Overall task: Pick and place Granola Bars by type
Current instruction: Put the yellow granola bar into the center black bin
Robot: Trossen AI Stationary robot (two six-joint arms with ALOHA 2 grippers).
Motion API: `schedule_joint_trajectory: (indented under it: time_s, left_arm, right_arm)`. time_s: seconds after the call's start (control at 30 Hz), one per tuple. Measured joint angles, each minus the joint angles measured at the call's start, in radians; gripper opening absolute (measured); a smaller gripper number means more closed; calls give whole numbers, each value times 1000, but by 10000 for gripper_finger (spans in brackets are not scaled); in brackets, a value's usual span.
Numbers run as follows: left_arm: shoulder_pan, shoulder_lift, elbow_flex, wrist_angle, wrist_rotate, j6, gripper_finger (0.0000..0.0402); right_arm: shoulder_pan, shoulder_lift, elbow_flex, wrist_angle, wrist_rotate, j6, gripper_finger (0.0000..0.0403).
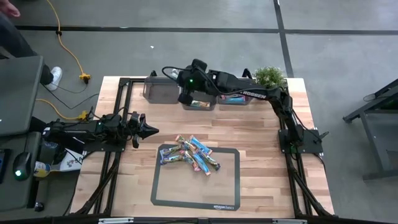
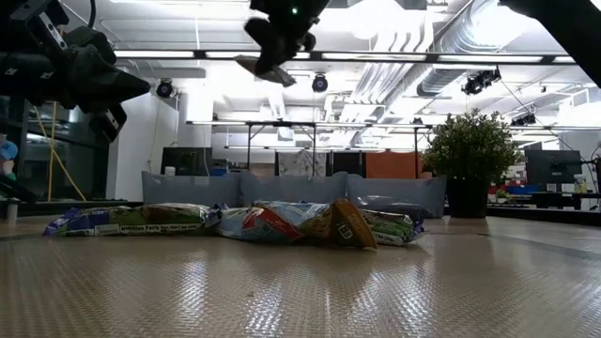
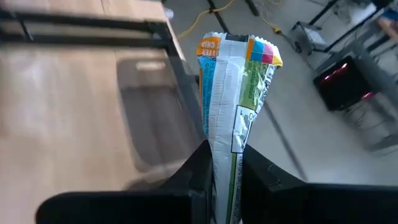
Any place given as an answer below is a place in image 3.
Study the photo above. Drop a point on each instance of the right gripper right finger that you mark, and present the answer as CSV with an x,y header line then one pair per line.
x,y
311,205

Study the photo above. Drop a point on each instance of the black aluminium table frame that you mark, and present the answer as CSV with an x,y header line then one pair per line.
x,y
169,37

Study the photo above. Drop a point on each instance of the orange peanut butter chip bar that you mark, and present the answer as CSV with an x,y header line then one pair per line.
x,y
227,124

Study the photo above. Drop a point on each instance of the person's white shoe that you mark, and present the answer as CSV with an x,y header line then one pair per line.
x,y
169,13

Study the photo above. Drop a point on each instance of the grey metal box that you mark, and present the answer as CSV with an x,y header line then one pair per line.
x,y
311,39

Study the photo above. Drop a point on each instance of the person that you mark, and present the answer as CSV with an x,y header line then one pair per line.
x,y
388,28

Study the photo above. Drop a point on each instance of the transparent grey plastic bin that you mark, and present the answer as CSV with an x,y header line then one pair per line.
x,y
149,118

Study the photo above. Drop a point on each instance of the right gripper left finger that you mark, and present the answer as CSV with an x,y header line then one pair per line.
x,y
124,208

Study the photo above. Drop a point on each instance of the black box red lights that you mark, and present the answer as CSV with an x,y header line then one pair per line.
x,y
342,87

